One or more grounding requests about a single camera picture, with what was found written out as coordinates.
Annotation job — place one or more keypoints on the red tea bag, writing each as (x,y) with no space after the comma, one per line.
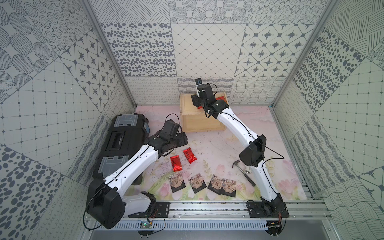
(221,98)
(176,163)
(190,156)

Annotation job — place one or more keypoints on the light wooden two-tier shelf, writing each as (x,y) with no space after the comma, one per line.
(194,119)

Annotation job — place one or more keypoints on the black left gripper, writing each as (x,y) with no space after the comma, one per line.
(180,139)

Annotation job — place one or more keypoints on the black plastic toolbox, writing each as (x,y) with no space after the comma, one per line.
(125,137)

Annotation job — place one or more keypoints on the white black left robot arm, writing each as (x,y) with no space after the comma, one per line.
(106,200)

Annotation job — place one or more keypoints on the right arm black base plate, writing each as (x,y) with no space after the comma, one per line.
(267,209)

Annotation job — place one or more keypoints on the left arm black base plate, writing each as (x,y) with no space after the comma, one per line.
(156,210)

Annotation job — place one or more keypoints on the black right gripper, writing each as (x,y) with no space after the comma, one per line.
(195,99)

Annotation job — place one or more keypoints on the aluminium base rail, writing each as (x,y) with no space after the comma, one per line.
(225,210)

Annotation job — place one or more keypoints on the black tea bag far left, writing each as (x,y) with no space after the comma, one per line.
(177,182)

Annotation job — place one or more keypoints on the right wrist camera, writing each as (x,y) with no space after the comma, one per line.
(198,82)

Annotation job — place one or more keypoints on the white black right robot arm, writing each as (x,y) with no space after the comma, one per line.
(254,145)

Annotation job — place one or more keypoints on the black tea bag far right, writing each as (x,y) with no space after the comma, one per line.
(228,188)

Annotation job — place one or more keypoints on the black tea bag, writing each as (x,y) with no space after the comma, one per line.
(197,183)
(215,184)
(177,182)
(228,188)

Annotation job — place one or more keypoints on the black handled claw hammer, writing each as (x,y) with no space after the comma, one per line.
(236,164)

